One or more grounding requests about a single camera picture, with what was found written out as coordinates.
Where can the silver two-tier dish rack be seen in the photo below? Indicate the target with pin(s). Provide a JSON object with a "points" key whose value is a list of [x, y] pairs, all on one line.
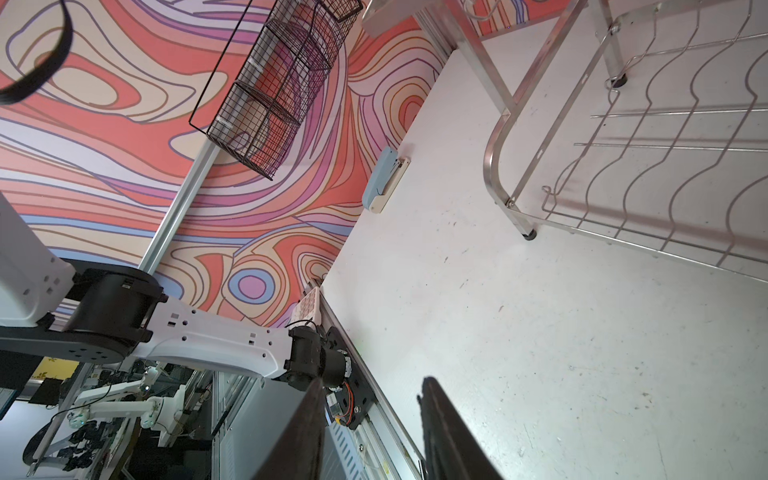
{"points": [[646, 129]]}

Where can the black wire basket left wall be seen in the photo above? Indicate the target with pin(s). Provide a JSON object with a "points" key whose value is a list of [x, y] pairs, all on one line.
{"points": [[279, 80]]}

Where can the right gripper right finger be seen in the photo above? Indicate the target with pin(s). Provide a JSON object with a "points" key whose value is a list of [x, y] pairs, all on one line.
{"points": [[451, 451]]}

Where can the light blue sponge block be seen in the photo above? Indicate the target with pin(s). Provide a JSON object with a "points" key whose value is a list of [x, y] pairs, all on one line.
{"points": [[385, 177]]}

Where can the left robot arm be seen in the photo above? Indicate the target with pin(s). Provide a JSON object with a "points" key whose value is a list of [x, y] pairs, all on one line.
{"points": [[100, 313]]}

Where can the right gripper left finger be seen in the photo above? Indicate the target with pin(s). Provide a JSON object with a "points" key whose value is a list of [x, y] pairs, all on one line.
{"points": [[298, 453]]}

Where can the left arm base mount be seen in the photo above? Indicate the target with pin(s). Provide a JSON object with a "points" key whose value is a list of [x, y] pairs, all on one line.
{"points": [[354, 394]]}

